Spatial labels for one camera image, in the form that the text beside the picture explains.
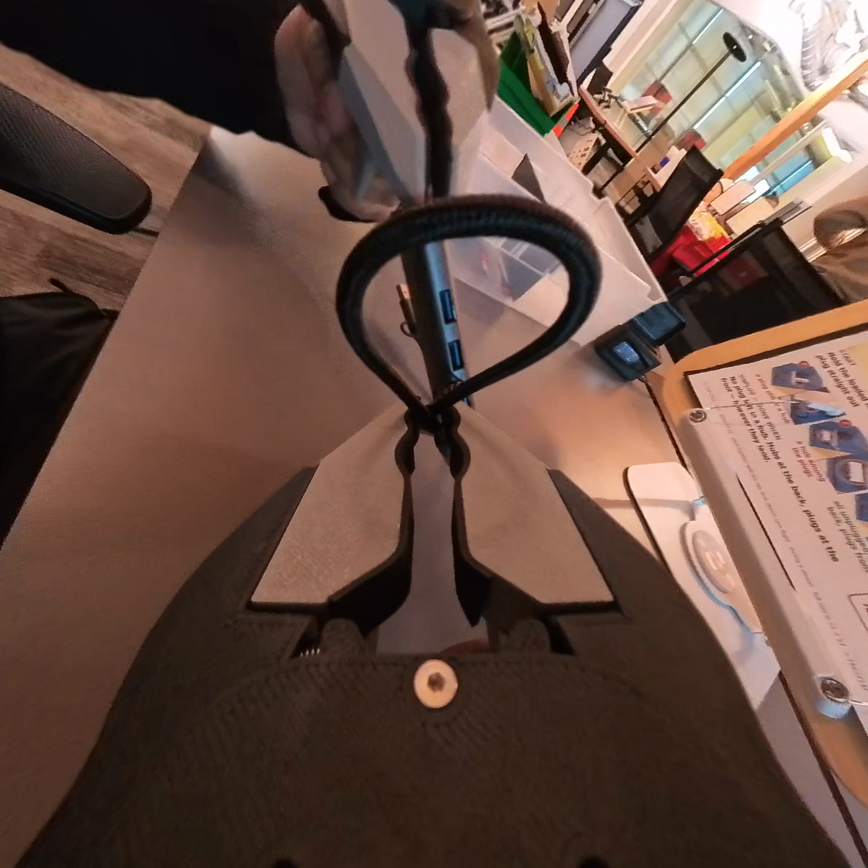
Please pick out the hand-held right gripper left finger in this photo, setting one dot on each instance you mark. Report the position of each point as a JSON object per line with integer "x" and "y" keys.
{"x": 339, "y": 529}

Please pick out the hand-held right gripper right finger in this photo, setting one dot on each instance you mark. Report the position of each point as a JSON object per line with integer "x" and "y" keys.
{"x": 529, "y": 536}

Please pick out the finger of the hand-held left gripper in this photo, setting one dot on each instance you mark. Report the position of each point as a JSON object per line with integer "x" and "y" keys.
{"x": 386, "y": 115}
{"x": 468, "y": 81}

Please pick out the clear plastic box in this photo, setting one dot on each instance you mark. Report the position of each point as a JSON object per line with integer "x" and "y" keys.
{"x": 610, "y": 258}

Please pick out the person's left forearm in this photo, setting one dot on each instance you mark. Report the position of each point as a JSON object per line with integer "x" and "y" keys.
{"x": 135, "y": 54}

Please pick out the person's right hand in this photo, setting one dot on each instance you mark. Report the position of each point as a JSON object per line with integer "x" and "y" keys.
{"x": 466, "y": 647}

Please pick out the green crate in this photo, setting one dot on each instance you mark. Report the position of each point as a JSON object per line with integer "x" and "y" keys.
{"x": 529, "y": 88}

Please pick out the instruction sheet on wooden stand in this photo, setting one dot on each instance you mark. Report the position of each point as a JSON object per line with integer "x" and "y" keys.
{"x": 664, "y": 488}

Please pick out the black screen device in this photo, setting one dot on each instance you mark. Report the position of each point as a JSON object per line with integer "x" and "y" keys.
{"x": 630, "y": 356}

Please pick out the black mesh office chair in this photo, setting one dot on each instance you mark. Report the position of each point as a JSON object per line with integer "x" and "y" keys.
{"x": 678, "y": 196}

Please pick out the black floor lamp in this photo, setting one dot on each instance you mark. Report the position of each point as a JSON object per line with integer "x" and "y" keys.
{"x": 736, "y": 44}

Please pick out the red storage bin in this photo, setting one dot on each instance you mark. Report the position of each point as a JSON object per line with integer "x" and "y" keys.
{"x": 692, "y": 244}

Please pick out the printed instruction sheet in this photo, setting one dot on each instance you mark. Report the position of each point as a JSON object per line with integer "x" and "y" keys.
{"x": 800, "y": 461}

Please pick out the pale wooden post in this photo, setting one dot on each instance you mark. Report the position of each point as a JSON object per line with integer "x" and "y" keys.
{"x": 800, "y": 115}

